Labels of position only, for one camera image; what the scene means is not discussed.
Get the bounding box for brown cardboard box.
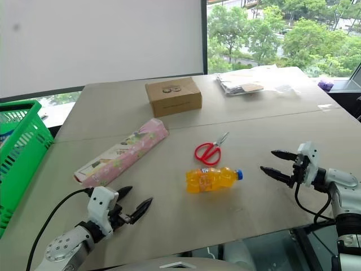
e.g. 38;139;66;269
144;76;203;119

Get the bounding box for orange soda bottle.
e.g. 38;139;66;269
185;166;244;194

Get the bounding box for clear plastic bag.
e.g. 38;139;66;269
274;82;303;97

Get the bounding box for white roller blind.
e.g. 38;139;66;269
0;0;205;98

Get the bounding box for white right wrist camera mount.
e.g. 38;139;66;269
296;141;321;187

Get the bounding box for black window ledge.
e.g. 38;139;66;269
328;60;361;123

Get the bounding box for red handled scissors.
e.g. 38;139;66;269
193;131;230;167

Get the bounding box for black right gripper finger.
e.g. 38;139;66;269
259;165;293;185
271;150;298;162

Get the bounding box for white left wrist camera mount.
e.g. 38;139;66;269
86;185;120;235

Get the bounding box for blue white package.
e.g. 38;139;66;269
0;112;21;149

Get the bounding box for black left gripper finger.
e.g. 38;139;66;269
129;197;154;225
117;185;134;203

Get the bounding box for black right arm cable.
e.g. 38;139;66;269
294;180;337;224

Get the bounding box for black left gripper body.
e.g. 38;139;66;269
108;202;134;231

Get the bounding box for long pink printed box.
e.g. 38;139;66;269
73;117;170;189

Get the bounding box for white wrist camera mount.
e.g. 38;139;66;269
86;185;120;235
296;141;321;187

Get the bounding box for dark window frame post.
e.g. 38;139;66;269
200;0;209;76

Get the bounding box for green plastic basket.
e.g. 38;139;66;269
0;100;55;239

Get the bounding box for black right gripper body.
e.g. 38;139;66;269
288;154;309;189

